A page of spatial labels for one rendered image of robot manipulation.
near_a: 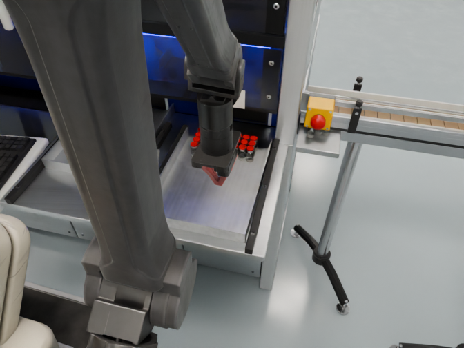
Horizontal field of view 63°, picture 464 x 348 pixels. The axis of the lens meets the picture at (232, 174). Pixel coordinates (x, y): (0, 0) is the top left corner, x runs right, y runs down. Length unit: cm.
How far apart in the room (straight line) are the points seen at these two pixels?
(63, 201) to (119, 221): 78
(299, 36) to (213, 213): 47
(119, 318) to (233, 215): 58
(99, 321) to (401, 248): 185
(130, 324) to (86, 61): 27
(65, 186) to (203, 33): 78
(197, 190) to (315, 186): 135
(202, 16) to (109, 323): 31
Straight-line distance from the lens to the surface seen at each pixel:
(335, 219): 159
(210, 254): 170
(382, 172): 247
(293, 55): 99
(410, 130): 124
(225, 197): 98
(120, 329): 41
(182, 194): 100
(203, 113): 61
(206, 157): 65
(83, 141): 24
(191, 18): 38
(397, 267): 205
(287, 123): 110
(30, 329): 48
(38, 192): 112
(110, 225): 30
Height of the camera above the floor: 162
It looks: 45 degrees down
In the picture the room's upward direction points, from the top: straight up
